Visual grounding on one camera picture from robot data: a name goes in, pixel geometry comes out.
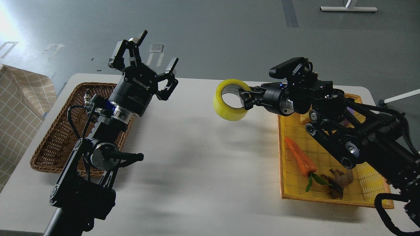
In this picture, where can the brown wicker basket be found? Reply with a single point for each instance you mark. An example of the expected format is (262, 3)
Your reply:
(55, 148)

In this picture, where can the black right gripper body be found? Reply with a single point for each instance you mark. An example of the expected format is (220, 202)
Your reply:
(274, 98)

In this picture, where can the beige checkered cloth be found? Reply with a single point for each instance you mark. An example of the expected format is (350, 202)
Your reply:
(25, 98)

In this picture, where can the white metal stand base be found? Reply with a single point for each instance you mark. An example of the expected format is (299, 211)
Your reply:
(347, 7)

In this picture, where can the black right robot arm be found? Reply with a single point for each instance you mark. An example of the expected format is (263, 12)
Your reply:
(353, 133)

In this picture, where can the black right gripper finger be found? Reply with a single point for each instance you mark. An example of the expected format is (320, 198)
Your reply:
(249, 102)
(251, 93)

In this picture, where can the yellow plastic tray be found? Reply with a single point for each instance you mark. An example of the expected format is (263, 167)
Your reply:
(366, 185)

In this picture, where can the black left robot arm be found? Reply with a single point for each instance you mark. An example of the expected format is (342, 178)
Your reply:
(84, 190)

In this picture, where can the purple foam block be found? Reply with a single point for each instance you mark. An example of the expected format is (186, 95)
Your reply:
(346, 122)

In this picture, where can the white table leg frame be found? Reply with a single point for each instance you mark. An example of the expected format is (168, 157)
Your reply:
(384, 102)

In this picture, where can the yellow tape roll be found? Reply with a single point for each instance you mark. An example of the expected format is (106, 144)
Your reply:
(225, 111)

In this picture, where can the orange toy carrot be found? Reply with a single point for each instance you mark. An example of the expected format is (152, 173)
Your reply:
(306, 165)

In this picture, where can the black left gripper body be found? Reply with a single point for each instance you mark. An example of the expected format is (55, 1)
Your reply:
(135, 89)

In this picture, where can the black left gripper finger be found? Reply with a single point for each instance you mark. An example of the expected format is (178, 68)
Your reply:
(132, 45)
(169, 76)

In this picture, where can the brown toy animal figure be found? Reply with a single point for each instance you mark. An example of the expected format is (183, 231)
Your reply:
(338, 183)

